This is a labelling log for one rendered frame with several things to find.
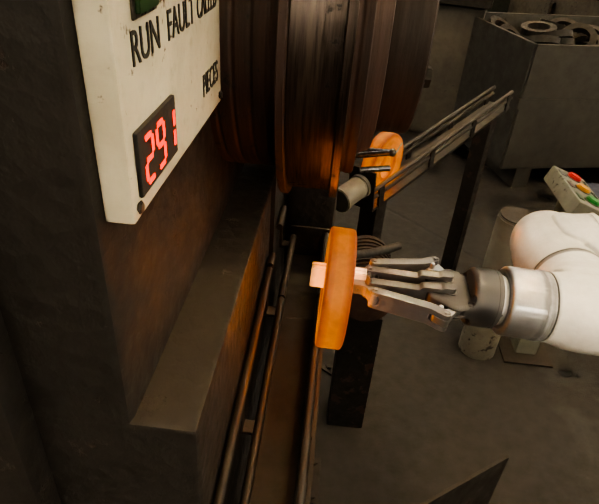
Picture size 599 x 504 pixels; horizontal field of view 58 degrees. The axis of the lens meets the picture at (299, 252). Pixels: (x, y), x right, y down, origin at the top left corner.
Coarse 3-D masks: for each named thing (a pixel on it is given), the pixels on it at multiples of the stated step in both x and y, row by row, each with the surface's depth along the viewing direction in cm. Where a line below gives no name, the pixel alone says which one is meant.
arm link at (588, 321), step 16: (560, 256) 72; (576, 256) 71; (592, 256) 71; (560, 272) 67; (576, 272) 67; (592, 272) 67; (560, 288) 65; (576, 288) 64; (592, 288) 64; (560, 304) 64; (576, 304) 64; (592, 304) 63; (560, 320) 64; (576, 320) 64; (592, 320) 63; (560, 336) 65; (576, 336) 64; (592, 336) 64; (576, 352) 67; (592, 352) 66
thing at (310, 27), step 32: (320, 0) 49; (352, 0) 48; (288, 32) 51; (320, 32) 51; (352, 32) 49; (288, 64) 52; (320, 64) 52; (352, 64) 51; (288, 96) 54; (320, 96) 54; (288, 128) 57; (320, 128) 57; (288, 160) 62; (320, 160) 61
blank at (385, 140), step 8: (376, 136) 127; (384, 136) 127; (392, 136) 128; (400, 136) 132; (376, 144) 126; (384, 144) 126; (392, 144) 129; (400, 144) 133; (400, 152) 135; (368, 160) 126; (376, 160) 126; (384, 160) 136; (392, 160) 134; (400, 160) 137; (392, 168) 135; (384, 176) 134; (376, 184) 131
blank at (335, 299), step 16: (336, 240) 65; (352, 240) 65; (336, 256) 63; (352, 256) 63; (336, 272) 62; (352, 272) 62; (336, 288) 62; (352, 288) 62; (320, 304) 72; (336, 304) 62; (320, 320) 63; (336, 320) 63; (320, 336) 64; (336, 336) 64
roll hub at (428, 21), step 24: (408, 0) 57; (432, 0) 56; (408, 24) 57; (432, 24) 57; (408, 48) 59; (408, 72) 60; (384, 96) 63; (408, 96) 63; (384, 120) 67; (408, 120) 67
